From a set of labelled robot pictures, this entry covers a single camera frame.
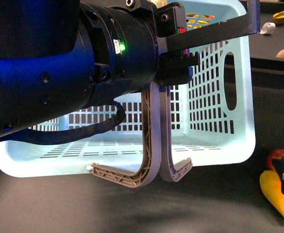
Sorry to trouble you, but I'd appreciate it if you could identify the yellow starfruit right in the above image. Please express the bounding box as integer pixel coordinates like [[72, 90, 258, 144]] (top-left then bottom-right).
[[273, 11, 284, 25]]

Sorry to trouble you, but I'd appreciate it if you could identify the yellow starfruit left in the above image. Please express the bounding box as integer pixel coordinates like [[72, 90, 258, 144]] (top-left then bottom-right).
[[186, 13, 207, 18]]

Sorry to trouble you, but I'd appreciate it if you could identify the light blue plastic basket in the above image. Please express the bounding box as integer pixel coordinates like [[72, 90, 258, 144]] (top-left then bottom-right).
[[0, 0, 255, 177]]

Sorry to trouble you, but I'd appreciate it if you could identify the red apple on table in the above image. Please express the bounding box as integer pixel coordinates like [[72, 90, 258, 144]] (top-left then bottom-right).
[[266, 148, 284, 171]]

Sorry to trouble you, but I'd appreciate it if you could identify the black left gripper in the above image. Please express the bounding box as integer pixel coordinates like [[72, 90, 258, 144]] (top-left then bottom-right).
[[126, 0, 260, 86]]

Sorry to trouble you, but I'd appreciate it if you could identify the black fruit shelf tray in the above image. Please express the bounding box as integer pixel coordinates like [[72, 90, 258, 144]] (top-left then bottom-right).
[[250, 2, 284, 78]]

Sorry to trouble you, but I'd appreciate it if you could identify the yellow starfruit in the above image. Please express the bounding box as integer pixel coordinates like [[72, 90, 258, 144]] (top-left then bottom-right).
[[186, 13, 207, 18], [273, 11, 284, 25]]

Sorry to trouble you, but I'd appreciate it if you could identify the yellow mango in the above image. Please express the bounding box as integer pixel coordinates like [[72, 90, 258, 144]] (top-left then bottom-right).
[[259, 170, 284, 217]]

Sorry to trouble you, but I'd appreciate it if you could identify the black braided cable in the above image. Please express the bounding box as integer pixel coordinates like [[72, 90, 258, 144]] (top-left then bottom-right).
[[23, 100, 127, 146]]

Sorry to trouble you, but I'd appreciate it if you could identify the dark brown basket handle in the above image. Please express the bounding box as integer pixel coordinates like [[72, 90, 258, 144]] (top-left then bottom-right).
[[159, 86, 192, 183]]

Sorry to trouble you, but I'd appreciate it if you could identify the brown basket handle front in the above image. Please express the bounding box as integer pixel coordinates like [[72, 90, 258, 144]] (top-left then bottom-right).
[[90, 83, 161, 188]]

